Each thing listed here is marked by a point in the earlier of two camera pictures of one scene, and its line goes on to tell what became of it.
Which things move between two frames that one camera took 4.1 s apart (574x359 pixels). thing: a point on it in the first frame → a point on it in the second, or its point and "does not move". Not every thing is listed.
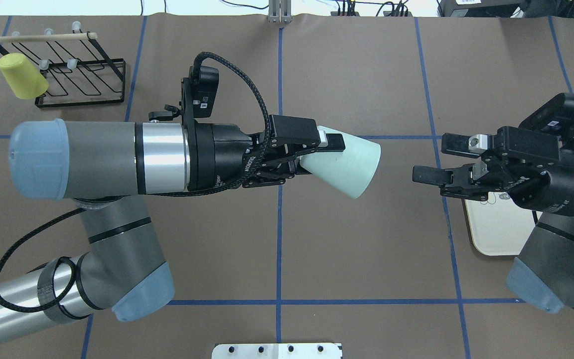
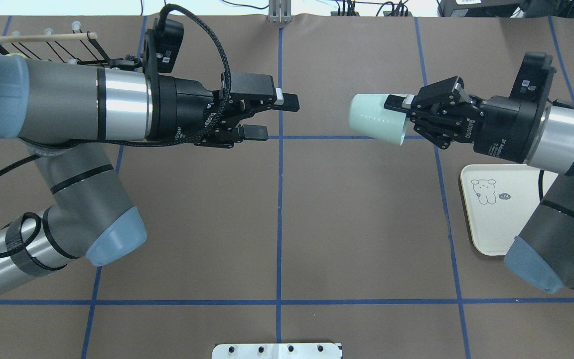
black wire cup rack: x=79 y=72 does not move
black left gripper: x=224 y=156 → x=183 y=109
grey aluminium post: x=280 y=12 does not move
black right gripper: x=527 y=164 → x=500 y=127
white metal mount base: x=276 y=351 does not move
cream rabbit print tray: x=499 y=226 does not move
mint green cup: x=352 y=171 → x=369 y=117
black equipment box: x=506 y=8 does not move
